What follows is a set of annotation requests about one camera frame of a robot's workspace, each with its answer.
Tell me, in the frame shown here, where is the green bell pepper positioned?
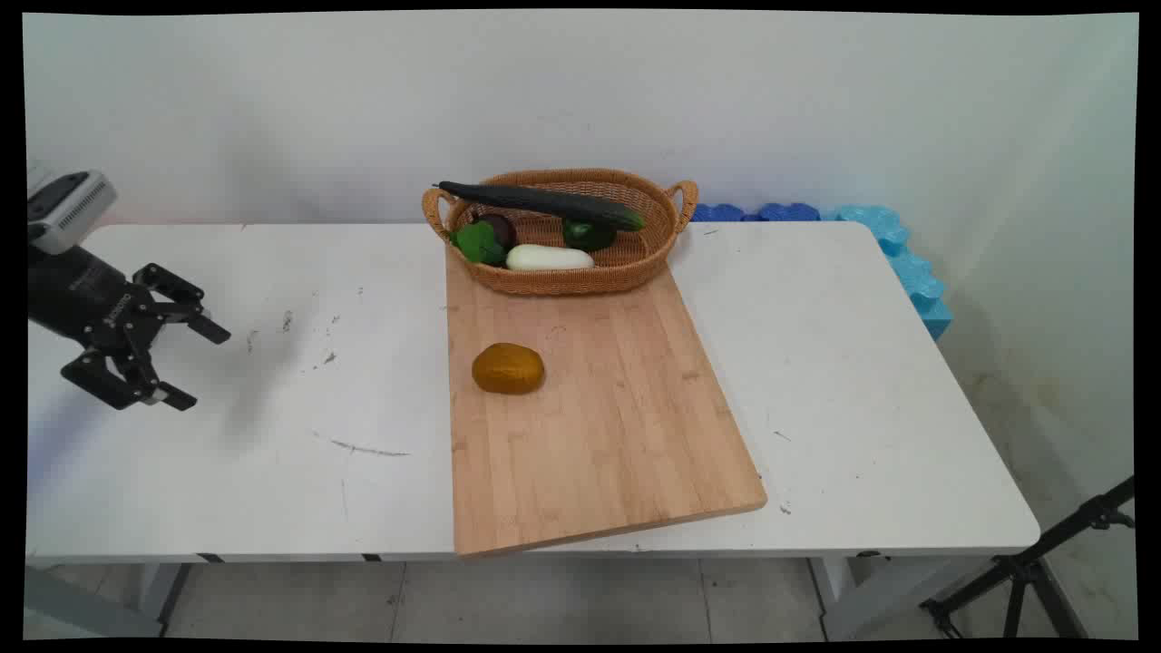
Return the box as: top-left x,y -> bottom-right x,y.
561,219 -> 618,253
451,214 -> 518,267

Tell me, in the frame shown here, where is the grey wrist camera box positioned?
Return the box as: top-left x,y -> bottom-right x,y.
27,168 -> 119,256

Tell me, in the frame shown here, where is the woven wicker basket with handles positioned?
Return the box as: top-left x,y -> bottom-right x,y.
422,168 -> 699,297

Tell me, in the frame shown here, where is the white eggplant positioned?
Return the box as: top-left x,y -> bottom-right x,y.
505,244 -> 595,272

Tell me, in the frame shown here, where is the brown potato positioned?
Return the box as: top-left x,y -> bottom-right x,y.
472,342 -> 546,395

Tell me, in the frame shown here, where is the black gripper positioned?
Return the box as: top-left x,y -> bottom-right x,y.
27,243 -> 232,412

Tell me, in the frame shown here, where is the black tripod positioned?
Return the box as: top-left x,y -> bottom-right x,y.
919,475 -> 1137,640

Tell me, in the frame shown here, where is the long dark green cucumber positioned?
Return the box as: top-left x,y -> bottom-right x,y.
433,180 -> 647,231

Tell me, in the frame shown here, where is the wooden cutting board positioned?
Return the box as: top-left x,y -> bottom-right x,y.
444,243 -> 768,557

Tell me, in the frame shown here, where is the white table leg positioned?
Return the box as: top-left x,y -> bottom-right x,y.
807,554 -> 994,641
25,562 -> 193,638

